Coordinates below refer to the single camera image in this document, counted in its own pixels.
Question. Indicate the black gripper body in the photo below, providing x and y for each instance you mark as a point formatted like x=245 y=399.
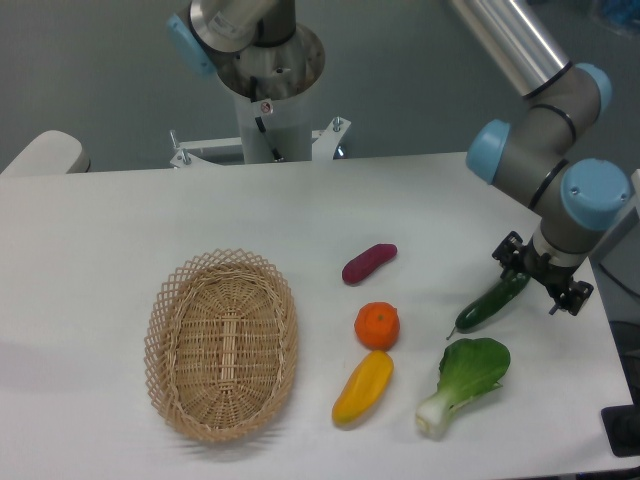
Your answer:
x=556 y=279

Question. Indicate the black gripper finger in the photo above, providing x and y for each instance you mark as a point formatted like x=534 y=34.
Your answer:
x=508 y=255
x=570 y=297

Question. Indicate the green cucumber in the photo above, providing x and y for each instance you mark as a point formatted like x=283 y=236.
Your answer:
x=504 y=290

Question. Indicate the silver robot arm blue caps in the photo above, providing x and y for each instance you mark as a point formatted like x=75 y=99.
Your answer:
x=577 y=202

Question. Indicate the green bok choy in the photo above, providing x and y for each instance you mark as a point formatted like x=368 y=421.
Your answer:
x=468 y=370

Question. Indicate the black device at table edge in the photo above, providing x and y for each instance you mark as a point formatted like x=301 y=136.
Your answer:
x=621 y=424

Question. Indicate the purple sweet potato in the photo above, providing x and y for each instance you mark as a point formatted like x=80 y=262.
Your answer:
x=366 y=263

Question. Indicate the orange tangerine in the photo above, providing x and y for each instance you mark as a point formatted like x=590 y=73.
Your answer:
x=377 y=326

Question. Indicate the yellow mango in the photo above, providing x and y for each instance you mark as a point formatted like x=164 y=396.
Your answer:
x=364 y=388

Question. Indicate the woven wicker basket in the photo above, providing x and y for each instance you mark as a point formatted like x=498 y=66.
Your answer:
x=221 y=346

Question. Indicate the white chair armrest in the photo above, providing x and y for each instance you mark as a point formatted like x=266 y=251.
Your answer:
x=50 y=153

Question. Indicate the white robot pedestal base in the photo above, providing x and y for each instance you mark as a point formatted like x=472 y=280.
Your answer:
x=271 y=90

